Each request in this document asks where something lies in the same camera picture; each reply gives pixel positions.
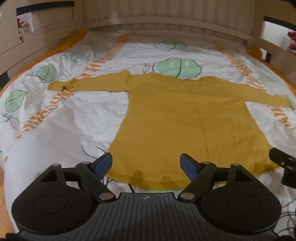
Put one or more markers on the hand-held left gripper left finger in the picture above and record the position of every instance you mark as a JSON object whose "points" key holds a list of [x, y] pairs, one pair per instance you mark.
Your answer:
{"points": [[104, 165]]}

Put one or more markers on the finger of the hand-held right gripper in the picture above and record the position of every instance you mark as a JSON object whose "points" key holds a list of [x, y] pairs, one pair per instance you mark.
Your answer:
{"points": [[281, 155]]}

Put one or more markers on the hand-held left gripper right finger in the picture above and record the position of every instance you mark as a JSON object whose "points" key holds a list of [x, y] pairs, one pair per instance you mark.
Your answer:
{"points": [[187, 165]]}

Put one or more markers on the mustard yellow knit sweater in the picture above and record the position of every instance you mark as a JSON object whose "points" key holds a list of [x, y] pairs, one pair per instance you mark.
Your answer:
{"points": [[173, 115]]}

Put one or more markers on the white leaf-print duvet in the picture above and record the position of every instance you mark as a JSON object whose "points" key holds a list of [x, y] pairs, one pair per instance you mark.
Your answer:
{"points": [[69, 115]]}

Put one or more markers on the pink and red shelf clutter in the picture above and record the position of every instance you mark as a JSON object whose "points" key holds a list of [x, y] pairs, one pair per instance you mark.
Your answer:
{"points": [[291, 39]]}

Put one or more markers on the red and white shelf clutter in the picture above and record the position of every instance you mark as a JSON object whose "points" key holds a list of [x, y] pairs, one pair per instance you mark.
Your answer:
{"points": [[23, 26]]}

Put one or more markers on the black bed frame bracket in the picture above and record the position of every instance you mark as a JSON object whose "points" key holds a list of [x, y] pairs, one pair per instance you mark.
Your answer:
{"points": [[4, 80], [268, 56]]}

